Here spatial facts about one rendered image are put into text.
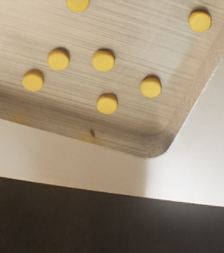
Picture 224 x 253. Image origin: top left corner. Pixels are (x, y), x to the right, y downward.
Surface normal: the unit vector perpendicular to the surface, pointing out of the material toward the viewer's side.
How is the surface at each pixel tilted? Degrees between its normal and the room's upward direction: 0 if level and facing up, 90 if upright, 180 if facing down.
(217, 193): 0
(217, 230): 90
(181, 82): 0
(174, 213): 90
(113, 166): 0
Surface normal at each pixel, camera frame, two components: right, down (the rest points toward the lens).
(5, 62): -0.02, 0.67
